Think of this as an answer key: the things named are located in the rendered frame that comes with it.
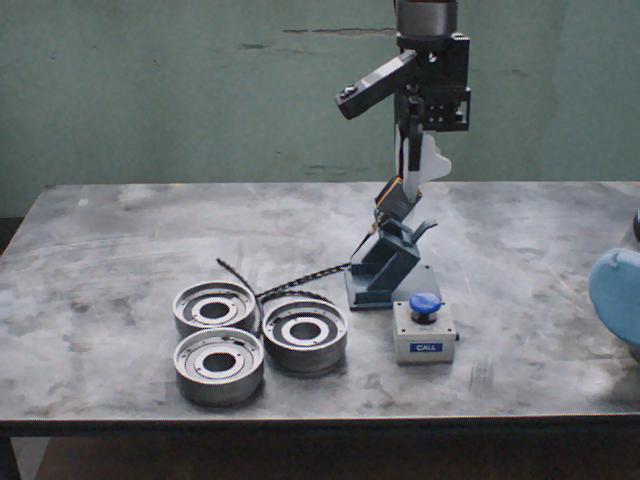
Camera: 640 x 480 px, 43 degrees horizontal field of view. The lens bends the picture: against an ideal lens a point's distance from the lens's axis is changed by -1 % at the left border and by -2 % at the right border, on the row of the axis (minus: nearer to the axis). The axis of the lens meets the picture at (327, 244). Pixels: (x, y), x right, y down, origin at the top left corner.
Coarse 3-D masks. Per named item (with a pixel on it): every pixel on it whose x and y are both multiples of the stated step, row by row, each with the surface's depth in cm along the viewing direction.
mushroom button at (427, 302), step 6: (414, 294) 102; (420, 294) 102; (426, 294) 102; (432, 294) 102; (414, 300) 101; (420, 300) 101; (426, 300) 101; (432, 300) 101; (438, 300) 101; (414, 306) 101; (420, 306) 100; (426, 306) 100; (432, 306) 100; (438, 306) 101; (420, 312) 100; (426, 312) 100; (432, 312) 100
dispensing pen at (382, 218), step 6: (396, 174) 108; (390, 180) 109; (396, 180) 108; (390, 186) 108; (384, 192) 109; (378, 198) 109; (378, 216) 111; (384, 216) 110; (378, 222) 110; (384, 222) 110; (372, 228) 111; (378, 228) 111; (366, 234) 112; (372, 234) 111; (366, 240) 112; (360, 246) 112; (354, 252) 113
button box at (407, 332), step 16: (400, 304) 105; (448, 304) 105; (400, 320) 102; (416, 320) 102; (432, 320) 102; (448, 320) 102; (400, 336) 100; (416, 336) 100; (432, 336) 100; (448, 336) 100; (400, 352) 101; (416, 352) 101; (432, 352) 101; (448, 352) 101
